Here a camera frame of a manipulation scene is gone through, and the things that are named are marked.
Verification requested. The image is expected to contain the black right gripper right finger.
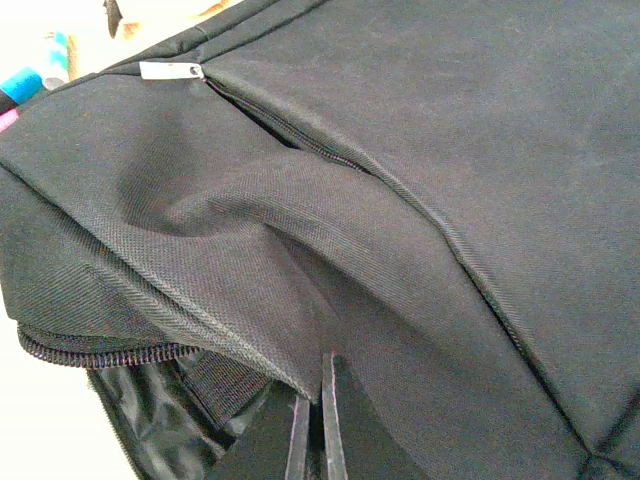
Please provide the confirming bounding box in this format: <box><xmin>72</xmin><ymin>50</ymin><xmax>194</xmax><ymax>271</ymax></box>
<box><xmin>321</xmin><ymin>353</ymin><xmax>348</xmax><ymax>480</ymax></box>

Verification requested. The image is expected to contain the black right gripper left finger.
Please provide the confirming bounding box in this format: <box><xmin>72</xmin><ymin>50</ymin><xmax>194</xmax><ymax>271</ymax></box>
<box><xmin>284</xmin><ymin>395</ymin><xmax>310</xmax><ymax>480</ymax></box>

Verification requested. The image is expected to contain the black student backpack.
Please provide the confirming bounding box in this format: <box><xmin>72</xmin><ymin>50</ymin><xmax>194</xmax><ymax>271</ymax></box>
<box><xmin>1</xmin><ymin>1</ymin><xmax>639</xmax><ymax>479</ymax></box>

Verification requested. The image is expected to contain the pink black highlighter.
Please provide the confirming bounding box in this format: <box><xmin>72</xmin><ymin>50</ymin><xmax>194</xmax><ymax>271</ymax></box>
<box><xmin>0</xmin><ymin>109</ymin><xmax>19</xmax><ymax>132</ymax></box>

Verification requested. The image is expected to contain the blue black highlighter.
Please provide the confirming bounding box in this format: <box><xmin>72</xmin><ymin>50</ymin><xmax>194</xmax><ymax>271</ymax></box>
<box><xmin>0</xmin><ymin>67</ymin><xmax>43</xmax><ymax>114</ymax></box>

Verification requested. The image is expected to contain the teal white glue stick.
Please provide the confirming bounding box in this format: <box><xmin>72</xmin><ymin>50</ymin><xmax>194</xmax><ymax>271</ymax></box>
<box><xmin>40</xmin><ymin>31</ymin><xmax>69</xmax><ymax>91</ymax></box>

